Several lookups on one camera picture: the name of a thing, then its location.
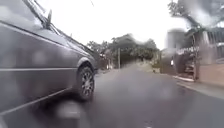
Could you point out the pole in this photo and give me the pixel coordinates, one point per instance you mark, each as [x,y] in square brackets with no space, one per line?
[119,58]

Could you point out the group of trees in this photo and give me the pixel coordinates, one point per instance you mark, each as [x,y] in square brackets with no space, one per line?
[130,48]

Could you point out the grey asphalt road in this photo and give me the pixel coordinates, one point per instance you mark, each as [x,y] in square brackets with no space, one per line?
[133,100]

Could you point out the grey car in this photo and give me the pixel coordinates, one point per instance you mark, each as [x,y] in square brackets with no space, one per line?
[36,63]

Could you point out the building with fence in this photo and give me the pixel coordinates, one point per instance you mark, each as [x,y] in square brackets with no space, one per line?
[203,56]

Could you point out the pale pavement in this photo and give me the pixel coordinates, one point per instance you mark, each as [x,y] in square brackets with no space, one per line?
[206,89]

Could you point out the tree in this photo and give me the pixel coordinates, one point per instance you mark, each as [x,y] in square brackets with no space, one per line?
[196,10]

